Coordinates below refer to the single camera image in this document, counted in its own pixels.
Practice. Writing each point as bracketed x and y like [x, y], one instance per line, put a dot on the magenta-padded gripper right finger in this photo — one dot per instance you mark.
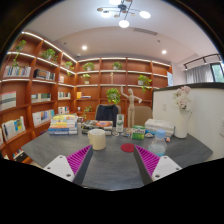
[148, 159]

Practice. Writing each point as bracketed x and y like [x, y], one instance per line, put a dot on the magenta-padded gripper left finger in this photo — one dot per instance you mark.
[78, 159]

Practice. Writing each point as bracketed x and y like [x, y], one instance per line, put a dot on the clear water bottle blue cap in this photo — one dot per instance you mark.
[157, 146]

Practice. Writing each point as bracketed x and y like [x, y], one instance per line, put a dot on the flat round red coaster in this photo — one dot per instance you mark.
[127, 148]

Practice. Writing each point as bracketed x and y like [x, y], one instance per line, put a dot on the small colourful snack packet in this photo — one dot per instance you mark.
[126, 134]
[116, 133]
[168, 139]
[149, 135]

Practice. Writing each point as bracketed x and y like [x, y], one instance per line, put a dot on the cream cup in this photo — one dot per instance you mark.
[97, 140]

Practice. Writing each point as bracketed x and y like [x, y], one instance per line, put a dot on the green white box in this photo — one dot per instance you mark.
[138, 132]

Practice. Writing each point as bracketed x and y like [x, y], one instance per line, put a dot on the blue white tissue pack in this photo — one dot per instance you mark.
[169, 134]

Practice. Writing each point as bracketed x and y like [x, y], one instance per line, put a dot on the colourful book stack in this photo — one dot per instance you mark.
[63, 125]

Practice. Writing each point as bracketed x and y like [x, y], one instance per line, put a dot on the dark book stack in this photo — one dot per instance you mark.
[97, 126]

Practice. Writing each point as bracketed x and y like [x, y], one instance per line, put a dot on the white vase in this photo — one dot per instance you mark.
[181, 126]

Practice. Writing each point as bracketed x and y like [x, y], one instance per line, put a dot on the dark chair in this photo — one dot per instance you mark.
[106, 113]

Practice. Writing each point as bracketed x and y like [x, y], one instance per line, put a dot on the wooden artist mannequin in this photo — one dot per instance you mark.
[131, 106]

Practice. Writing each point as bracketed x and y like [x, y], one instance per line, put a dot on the pink white flower bouquet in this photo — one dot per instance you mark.
[182, 99]

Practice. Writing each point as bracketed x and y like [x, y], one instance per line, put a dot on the orange wooden shelf unit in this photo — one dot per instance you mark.
[100, 76]

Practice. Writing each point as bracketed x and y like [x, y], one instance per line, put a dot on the grey curtain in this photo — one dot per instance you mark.
[199, 74]

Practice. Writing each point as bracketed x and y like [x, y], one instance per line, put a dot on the window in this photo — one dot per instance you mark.
[218, 72]

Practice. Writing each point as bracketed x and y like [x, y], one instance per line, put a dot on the recessed ceiling lights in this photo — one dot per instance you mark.
[84, 47]

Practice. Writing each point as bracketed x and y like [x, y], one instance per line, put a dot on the ceiling air vent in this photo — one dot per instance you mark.
[145, 31]

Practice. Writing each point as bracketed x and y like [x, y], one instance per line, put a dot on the white wall socket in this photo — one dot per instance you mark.
[164, 107]

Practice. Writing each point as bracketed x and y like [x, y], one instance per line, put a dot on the black track light rail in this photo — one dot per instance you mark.
[202, 59]

